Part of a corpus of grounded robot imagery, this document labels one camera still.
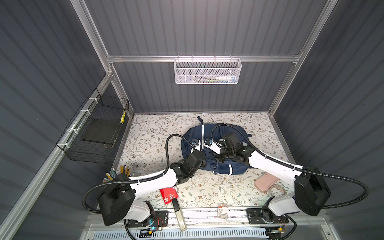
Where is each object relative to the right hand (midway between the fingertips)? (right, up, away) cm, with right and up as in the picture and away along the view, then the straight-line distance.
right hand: (213, 151), depth 84 cm
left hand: (-6, 0, -2) cm, 6 cm away
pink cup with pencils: (-46, -8, -9) cm, 47 cm away
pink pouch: (+29, -17, -2) cm, 33 cm away
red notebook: (-25, -23, -4) cm, 34 cm away
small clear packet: (+4, -29, -11) cm, 31 cm away
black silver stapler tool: (-17, -31, -14) cm, 38 cm away
